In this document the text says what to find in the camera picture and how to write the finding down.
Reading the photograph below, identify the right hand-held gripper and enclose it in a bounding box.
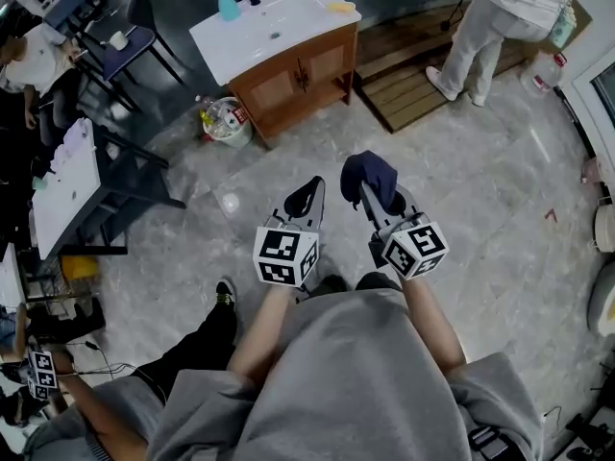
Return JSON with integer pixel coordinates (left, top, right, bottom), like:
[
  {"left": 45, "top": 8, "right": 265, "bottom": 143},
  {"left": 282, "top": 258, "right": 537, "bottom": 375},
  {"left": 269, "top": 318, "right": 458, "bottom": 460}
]
[{"left": 358, "top": 182, "right": 451, "bottom": 282}]

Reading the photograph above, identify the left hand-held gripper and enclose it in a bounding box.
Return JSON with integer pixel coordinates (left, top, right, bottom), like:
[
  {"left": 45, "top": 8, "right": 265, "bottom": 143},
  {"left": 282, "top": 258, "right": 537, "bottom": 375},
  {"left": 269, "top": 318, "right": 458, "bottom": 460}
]
[{"left": 253, "top": 175, "right": 328, "bottom": 290}]

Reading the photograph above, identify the dark blue cloth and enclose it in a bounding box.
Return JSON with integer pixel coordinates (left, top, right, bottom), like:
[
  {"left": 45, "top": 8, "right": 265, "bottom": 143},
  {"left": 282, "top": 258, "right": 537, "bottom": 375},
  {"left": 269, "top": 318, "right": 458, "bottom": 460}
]
[{"left": 339, "top": 150, "right": 400, "bottom": 211}]

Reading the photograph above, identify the wooden cabinet door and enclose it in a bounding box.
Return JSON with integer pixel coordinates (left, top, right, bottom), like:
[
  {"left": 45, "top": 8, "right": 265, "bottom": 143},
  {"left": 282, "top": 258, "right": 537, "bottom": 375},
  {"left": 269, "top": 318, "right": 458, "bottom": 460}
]
[
  {"left": 241, "top": 64, "right": 303, "bottom": 125},
  {"left": 296, "top": 39, "right": 351, "bottom": 93}
]

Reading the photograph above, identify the person's left forearm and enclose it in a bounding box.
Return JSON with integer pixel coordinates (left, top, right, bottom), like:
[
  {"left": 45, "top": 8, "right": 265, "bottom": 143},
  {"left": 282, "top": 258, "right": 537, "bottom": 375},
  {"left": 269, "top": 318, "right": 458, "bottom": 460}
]
[{"left": 227, "top": 283, "right": 309, "bottom": 384}]

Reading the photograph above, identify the person's right forearm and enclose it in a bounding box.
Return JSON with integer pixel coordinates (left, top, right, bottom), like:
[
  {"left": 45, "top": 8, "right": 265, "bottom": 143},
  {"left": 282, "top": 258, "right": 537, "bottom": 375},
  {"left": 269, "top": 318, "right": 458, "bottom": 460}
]
[{"left": 400, "top": 267, "right": 468, "bottom": 375}]

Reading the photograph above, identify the brown wooden cabinet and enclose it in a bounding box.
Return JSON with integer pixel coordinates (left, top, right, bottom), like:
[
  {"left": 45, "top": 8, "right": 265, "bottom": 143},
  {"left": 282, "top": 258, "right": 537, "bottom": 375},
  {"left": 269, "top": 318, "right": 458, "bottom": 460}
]
[{"left": 227, "top": 20, "right": 360, "bottom": 139}]

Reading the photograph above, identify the person's black shoe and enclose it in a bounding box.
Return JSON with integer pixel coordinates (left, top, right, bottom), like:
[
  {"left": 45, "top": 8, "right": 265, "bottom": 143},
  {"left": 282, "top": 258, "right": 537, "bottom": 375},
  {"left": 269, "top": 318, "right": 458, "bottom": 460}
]
[
  {"left": 355, "top": 271, "right": 404, "bottom": 293},
  {"left": 300, "top": 273, "right": 351, "bottom": 304}
]

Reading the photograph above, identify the white bucket with bottles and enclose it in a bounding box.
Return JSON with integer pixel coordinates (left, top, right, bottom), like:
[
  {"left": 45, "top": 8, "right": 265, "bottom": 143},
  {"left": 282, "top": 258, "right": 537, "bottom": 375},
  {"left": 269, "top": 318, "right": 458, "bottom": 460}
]
[{"left": 199, "top": 95, "right": 255, "bottom": 150}]

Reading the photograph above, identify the wooden slatted platform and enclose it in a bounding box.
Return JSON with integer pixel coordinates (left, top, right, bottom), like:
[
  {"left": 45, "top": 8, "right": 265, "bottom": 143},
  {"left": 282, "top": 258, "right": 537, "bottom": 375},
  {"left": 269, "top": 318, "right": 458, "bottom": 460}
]
[{"left": 354, "top": 3, "right": 529, "bottom": 134}]

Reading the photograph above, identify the white sink top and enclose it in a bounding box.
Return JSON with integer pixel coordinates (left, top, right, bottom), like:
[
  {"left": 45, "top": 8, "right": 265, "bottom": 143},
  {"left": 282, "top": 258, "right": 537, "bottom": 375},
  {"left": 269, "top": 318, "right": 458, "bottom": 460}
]
[{"left": 188, "top": 0, "right": 363, "bottom": 87}]

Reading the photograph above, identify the person's grey shirt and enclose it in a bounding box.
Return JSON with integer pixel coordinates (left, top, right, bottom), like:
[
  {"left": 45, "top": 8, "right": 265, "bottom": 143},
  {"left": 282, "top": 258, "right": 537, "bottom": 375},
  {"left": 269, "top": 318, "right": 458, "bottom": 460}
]
[{"left": 143, "top": 287, "right": 545, "bottom": 461}]

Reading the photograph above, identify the clear plastic water jug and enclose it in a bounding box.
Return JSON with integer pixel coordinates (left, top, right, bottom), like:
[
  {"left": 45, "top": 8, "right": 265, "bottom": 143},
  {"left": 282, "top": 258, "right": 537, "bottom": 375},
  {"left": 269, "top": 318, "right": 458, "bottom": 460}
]
[{"left": 520, "top": 50, "right": 569, "bottom": 101}]

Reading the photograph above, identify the teal spray bottle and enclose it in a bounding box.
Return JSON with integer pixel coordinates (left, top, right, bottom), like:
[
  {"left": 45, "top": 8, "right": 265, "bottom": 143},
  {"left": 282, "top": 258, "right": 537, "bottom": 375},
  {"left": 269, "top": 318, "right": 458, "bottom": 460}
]
[{"left": 209, "top": 0, "right": 243, "bottom": 23}]

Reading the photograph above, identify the black tripod stand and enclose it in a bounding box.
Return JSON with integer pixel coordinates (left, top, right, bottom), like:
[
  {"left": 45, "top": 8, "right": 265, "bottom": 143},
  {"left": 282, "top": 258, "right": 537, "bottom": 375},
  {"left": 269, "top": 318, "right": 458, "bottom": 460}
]
[{"left": 438, "top": 0, "right": 482, "bottom": 34}]

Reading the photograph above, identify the white round appliance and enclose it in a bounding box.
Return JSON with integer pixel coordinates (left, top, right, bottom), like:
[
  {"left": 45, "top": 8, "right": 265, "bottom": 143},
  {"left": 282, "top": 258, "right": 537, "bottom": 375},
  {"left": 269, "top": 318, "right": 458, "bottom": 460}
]
[{"left": 592, "top": 198, "right": 615, "bottom": 255}]

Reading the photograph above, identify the white toilet bowl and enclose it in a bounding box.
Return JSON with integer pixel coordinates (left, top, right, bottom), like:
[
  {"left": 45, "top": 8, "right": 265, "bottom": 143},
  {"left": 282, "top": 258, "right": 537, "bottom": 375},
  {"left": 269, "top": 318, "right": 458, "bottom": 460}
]
[{"left": 585, "top": 260, "right": 615, "bottom": 339}]

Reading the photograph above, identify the dark blue chair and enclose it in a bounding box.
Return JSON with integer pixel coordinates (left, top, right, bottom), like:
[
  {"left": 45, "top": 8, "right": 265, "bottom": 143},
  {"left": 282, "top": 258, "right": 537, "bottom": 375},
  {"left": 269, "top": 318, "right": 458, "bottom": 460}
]
[{"left": 71, "top": 0, "right": 189, "bottom": 112}]

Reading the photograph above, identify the yellow box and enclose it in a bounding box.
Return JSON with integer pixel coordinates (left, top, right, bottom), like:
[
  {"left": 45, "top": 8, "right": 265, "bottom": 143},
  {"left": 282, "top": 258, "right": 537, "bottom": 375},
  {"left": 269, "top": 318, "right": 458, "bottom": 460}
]
[{"left": 60, "top": 255, "right": 101, "bottom": 281}]

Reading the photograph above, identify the white window frame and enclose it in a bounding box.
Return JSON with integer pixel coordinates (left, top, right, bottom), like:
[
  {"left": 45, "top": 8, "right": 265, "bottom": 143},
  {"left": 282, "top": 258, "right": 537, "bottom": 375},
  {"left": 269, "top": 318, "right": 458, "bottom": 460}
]
[{"left": 558, "top": 44, "right": 615, "bottom": 163}]

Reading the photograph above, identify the white table with black frame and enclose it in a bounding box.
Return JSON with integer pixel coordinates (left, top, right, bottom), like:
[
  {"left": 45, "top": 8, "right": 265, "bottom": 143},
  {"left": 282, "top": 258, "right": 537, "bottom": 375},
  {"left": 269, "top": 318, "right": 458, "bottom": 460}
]
[{"left": 29, "top": 116, "right": 187, "bottom": 262}]

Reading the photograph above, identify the black strap buckle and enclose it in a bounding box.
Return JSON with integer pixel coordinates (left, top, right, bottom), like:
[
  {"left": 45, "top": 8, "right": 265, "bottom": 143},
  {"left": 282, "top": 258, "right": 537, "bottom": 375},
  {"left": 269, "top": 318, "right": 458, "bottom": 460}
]
[{"left": 467, "top": 424, "right": 514, "bottom": 461}]

